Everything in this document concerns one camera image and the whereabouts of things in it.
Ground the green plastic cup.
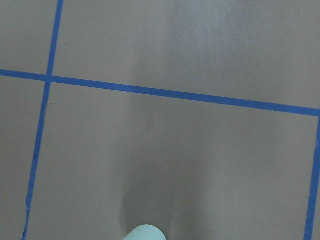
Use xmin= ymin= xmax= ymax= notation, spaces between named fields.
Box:
xmin=123 ymin=224 xmax=167 ymax=240

